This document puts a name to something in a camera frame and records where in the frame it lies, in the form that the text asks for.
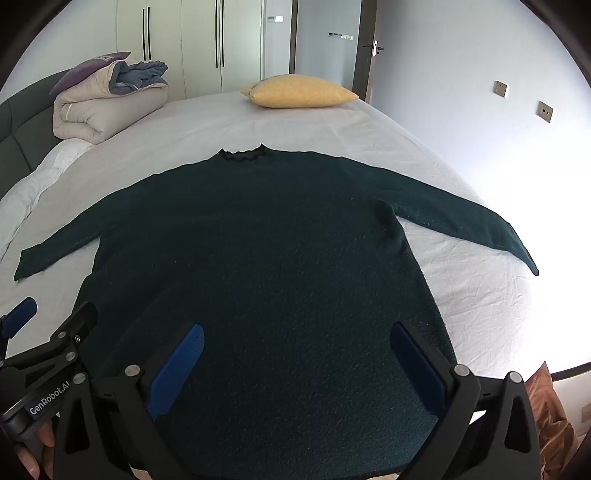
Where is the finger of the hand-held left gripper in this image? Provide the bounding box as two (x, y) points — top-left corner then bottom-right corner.
(0, 296), (38, 352)
(28, 301), (99, 371)

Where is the dark green headboard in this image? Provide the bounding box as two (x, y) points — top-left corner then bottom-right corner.
(0, 69), (77, 199)

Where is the person's left hand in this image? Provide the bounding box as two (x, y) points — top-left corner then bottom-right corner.
(16, 421), (56, 479)

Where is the dark green sweater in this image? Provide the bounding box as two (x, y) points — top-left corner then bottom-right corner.
(14, 143), (540, 480)

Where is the brown door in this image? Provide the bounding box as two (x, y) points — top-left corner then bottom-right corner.
(352, 0), (380, 103)

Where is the white wardrobe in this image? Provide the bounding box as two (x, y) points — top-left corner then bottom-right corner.
(115, 0), (296, 100)

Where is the folded beige duvet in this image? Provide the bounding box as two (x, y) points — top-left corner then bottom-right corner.
(53, 60), (170, 144)

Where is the blue grey blanket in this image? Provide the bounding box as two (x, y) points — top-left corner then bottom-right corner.
(108, 60), (170, 96)

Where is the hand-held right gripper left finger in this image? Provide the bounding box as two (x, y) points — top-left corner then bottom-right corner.
(53, 323), (206, 480)

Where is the purple pillow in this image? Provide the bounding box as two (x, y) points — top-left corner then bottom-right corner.
(60, 52), (133, 91)

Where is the yellow pillow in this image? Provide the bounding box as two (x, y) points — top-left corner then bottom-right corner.
(241, 74), (360, 109)

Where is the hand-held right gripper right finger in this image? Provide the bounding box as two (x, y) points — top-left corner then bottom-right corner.
(390, 322), (541, 480)

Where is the white rumpled quilt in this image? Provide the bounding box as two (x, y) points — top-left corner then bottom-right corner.
(0, 137), (93, 261)

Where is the bed with white sheet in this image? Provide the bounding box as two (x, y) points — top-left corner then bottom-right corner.
(0, 88), (559, 379)

